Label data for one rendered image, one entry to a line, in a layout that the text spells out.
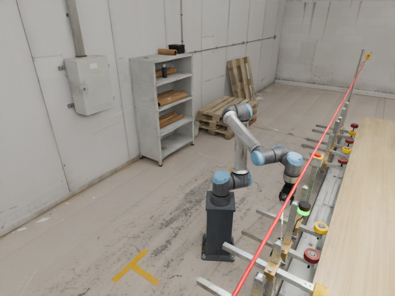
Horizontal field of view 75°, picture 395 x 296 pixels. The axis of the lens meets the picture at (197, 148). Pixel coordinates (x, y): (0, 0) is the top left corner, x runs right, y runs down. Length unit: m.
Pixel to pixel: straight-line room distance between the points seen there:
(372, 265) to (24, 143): 3.07
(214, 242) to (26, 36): 2.61
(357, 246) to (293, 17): 8.02
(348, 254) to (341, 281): 0.20
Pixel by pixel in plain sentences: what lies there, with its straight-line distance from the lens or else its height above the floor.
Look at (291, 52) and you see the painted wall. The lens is 9.23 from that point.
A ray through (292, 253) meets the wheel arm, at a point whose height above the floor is 0.86.
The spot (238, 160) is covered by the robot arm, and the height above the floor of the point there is 1.00.
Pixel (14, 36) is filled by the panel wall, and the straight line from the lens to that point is 3.05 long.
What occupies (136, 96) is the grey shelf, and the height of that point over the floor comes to 1.05.
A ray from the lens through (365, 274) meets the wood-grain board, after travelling 1.68.
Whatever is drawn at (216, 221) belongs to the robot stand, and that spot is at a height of 0.45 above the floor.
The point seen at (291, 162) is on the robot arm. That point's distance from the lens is 1.55.
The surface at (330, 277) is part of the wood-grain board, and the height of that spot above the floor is 0.90.
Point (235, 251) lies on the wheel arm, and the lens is 1.47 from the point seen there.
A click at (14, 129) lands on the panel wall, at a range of 3.12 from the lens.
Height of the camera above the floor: 2.06
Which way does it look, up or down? 27 degrees down
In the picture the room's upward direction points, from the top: straight up
